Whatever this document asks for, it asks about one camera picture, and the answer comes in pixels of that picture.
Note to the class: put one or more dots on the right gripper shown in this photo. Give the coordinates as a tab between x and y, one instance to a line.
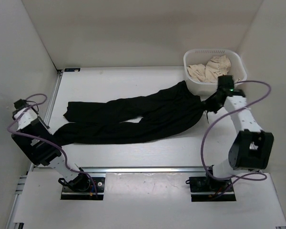
208	106

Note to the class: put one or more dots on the black trousers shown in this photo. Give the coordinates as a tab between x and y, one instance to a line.
131	120

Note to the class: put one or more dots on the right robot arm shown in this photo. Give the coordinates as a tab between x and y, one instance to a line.
264	141

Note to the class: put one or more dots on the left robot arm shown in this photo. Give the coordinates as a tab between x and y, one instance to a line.
32	136

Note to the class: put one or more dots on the beige trousers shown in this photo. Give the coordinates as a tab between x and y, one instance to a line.
209	73

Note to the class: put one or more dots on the white plastic laundry basket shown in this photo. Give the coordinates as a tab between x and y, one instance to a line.
202	56

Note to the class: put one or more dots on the white front cover board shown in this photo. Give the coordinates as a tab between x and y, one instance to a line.
146	201

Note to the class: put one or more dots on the dark blue label sticker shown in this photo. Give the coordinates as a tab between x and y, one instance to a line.
72	69

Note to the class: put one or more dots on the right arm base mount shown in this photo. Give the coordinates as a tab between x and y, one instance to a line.
206	189

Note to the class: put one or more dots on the front aluminium rail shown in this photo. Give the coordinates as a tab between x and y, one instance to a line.
143	169

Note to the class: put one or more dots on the left aluminium rail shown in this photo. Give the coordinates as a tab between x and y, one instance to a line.
22	179

